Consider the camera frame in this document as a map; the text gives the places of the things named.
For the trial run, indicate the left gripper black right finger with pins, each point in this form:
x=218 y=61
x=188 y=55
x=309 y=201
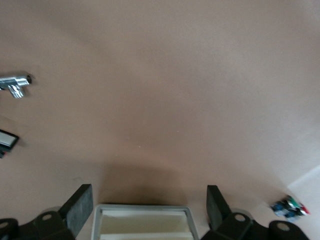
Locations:
x=216 y=207

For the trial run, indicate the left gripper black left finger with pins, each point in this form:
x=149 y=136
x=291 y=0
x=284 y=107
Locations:
x=80 y=207

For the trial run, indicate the grey plastic tray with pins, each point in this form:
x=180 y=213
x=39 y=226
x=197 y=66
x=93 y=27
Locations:
x=145 y=226

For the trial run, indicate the green push button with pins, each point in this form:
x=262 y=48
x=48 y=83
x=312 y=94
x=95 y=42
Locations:
x=292 y=200

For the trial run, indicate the black square white-faced button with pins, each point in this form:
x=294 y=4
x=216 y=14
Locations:
x=7 y=138

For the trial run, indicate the chrome metal pipe fitting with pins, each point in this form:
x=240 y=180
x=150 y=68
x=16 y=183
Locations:
x=12 y=81

